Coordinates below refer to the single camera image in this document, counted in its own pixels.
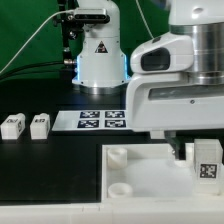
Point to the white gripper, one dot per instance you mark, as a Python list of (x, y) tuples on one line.
[(162, 97)]

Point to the white square table top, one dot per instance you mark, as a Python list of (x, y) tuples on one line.
[(148, 171)]

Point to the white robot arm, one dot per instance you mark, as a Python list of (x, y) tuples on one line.
[(101, 65)]

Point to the white L-shaped fence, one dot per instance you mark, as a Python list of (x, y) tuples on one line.
[(197, 211)]

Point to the white marker sheet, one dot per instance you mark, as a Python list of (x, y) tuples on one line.
[(90, 120)]

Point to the black camera stand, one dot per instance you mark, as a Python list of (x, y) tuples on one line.
[(70, 30)]

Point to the grey camera on stand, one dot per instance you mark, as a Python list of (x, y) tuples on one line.
[(91, 15)]

